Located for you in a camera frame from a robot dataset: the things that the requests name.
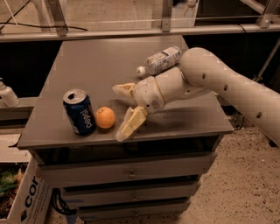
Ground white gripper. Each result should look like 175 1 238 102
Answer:
112 76 165 142

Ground orange fruit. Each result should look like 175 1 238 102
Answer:
95 107 116 129

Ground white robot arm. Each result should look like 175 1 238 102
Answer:
113 47 280 145

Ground blue pepsi can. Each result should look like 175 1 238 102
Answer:
63 88 96 136

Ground clear plastic water bottle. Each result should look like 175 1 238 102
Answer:
136 46 182 77

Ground grey drawer cabinet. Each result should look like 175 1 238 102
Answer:
18 37 232 221

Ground top grey drawer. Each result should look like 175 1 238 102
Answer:
39 151 217 188

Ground grey drawer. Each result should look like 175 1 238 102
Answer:
62 181 200 208
78 198 190 221
39 151 217 188

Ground middle grey drawer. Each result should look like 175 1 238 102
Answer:
62 181 200 208

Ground bottom grey drawer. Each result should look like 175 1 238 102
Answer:
78 198 190 221

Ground white spray bottle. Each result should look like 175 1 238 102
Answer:
0 78 20 107

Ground white cardboard box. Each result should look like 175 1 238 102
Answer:
0 134 52 224

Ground black cables under cabinet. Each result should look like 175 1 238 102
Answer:
52 188 77 217

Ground black cable on rail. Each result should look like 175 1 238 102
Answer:
0 0 88 32

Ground metal frame rail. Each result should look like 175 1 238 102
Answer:
0 24 280 43

